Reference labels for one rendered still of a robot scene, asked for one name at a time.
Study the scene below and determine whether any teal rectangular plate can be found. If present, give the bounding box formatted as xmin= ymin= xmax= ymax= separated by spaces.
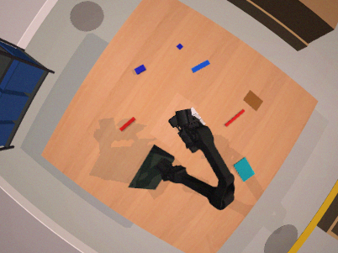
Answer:
xmin=233 ymin=157 xmax=255 ymax=182

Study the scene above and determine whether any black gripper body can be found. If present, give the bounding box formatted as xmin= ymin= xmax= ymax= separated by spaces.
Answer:
xmin=168 ymin=115 xmax=198 ymax=153

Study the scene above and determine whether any red flat bar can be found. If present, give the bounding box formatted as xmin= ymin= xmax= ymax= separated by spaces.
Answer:
xmin=119 ymin=117 xmax=135 ymax=131

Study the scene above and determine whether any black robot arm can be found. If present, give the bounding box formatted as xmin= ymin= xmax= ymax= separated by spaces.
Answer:
xmin=154 ymin=109 xmax=235 ymax=210

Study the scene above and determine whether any brown square plate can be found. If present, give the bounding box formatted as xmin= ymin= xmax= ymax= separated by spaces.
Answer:
xmin=243 ymin=90 xmax=263 ymax=111

